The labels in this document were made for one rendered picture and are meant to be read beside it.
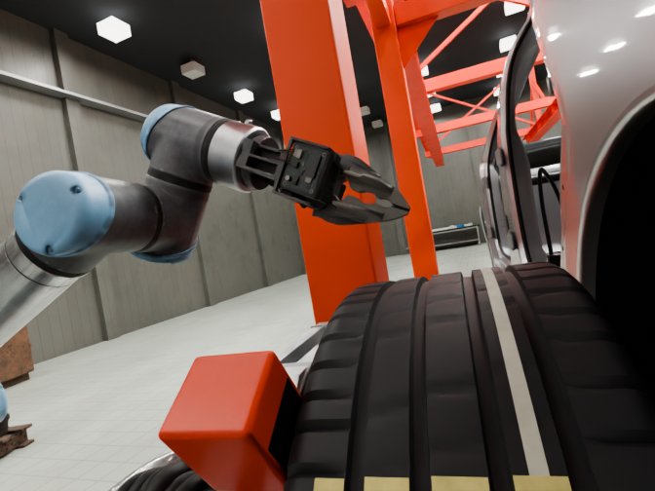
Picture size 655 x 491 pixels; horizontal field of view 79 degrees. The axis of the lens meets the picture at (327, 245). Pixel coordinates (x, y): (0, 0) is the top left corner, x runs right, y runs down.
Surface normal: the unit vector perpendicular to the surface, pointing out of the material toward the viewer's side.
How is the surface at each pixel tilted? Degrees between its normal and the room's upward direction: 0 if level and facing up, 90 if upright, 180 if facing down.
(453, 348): 27
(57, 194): 85
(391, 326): 21
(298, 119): 90
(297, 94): 90
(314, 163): 83
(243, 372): 35
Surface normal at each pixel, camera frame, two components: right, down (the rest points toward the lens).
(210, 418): -0.32, -0.77
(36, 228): -0.21, -0.04
